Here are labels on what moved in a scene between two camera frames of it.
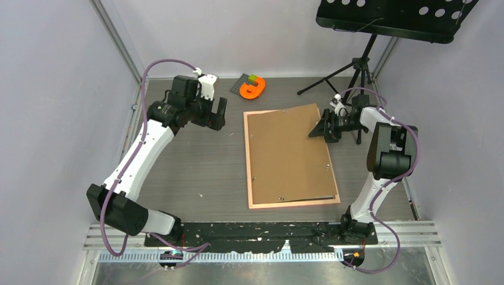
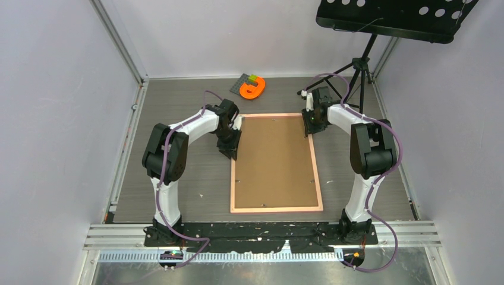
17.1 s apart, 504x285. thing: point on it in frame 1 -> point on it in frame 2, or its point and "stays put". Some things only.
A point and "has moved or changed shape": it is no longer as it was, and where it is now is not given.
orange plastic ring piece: x=251 y=91 stays put
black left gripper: x=214 y=122 -> x=230 y=150
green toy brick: x=252 y=78 stays put
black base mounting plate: x=303 y=237 stays put
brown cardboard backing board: x=286 y=164 has moved or changed shape
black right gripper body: x=344 y=124 -> x=313 y=124
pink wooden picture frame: x=336 y=200 has moved or changed shape
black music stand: x=431 y=21 stays put
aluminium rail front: x=125 y=243 stays put
